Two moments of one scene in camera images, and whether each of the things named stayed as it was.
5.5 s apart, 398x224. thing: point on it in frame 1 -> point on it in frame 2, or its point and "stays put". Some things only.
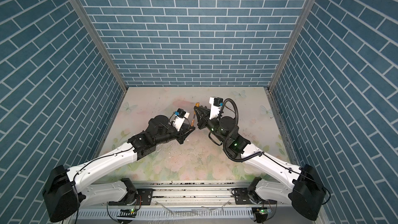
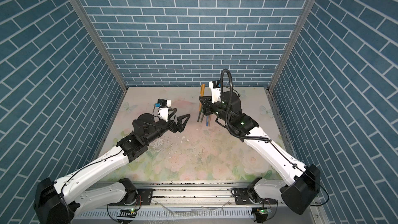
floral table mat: [193, 157] stays put
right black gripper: [204, 121] -> [207, 106]
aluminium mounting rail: [188, 205] stays put
